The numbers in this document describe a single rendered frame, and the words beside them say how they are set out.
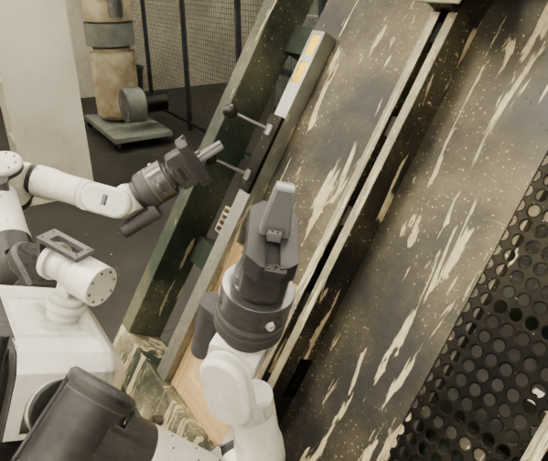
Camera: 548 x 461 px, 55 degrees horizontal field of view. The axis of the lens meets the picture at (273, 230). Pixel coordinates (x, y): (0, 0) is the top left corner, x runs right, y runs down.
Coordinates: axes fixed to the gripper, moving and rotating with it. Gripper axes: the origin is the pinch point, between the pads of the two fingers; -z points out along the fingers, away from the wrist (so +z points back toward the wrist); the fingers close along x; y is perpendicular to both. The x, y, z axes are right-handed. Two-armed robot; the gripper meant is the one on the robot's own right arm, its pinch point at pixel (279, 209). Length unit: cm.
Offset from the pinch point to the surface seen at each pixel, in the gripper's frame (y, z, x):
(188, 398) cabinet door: -5, 81, 33
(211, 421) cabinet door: 1, 77, 25
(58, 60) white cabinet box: -155, 149, 383
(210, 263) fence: -5, 57, 56
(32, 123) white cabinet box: -169, 197, 359
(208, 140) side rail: -12, 39, 87
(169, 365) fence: -11, 81, 42
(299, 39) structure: 7, 10, 99
